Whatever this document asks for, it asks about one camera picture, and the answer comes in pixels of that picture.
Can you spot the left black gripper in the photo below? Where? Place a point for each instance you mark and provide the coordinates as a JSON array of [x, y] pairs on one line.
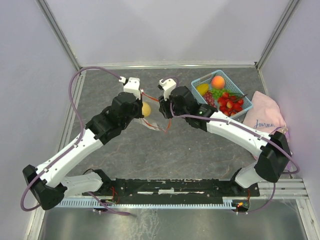
[[139, 114]]

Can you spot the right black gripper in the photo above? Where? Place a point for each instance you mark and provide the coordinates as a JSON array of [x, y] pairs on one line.
[[164, 106]]

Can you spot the yellow mango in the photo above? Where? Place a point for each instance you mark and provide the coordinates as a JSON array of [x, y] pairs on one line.
[[146, 109]]

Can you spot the yellow star fruit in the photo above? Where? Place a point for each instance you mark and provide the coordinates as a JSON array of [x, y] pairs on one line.
[[203, 89]]

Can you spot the clear orange zip top bag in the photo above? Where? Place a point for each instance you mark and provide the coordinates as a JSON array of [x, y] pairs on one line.
[[156, 121]]

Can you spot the orange pink peach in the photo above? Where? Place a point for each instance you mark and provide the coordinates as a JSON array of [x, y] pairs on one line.
[[218, 82]]

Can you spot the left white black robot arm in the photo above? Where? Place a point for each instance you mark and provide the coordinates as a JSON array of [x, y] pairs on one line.
[[49, 182]]

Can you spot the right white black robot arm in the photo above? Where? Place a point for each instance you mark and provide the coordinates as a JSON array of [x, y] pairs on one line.
[[271, 149]]

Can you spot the pink cloth bag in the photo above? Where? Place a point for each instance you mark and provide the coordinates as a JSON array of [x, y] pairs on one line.
[[265, 115]]

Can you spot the purple grape bunch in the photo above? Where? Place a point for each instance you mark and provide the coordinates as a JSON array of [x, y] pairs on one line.
[[209, 99]]

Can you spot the light blue plastic basket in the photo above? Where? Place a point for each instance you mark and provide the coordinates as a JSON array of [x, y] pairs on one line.
[[229, 85]]

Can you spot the green grape bunch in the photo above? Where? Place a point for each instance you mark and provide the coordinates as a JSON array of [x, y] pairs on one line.
[[217, 93]]

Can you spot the red strawberry bunch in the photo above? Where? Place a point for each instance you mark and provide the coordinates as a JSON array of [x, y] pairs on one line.
[[231, 103]]

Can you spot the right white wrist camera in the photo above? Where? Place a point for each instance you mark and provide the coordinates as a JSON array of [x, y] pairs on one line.
[[167, 85]]

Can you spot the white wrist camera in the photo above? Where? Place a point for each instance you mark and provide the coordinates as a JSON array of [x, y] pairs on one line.
[[167, 85], [131, 85]]

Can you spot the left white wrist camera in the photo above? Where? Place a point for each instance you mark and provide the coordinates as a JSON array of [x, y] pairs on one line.
[[131, 85]]

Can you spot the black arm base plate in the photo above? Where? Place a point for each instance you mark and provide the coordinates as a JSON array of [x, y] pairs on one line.
[[121, 187]]

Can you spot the light blue cable duct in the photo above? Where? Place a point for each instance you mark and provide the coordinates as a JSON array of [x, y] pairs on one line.
[[153, 202]]

